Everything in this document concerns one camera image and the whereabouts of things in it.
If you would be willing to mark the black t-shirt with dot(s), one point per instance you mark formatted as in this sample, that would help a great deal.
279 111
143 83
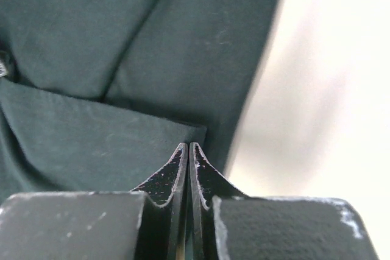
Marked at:
97 94

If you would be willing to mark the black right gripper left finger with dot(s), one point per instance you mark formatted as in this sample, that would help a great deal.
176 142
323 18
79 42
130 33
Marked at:
162 225

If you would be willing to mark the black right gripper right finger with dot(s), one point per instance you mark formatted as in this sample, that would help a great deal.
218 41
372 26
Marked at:
206 182

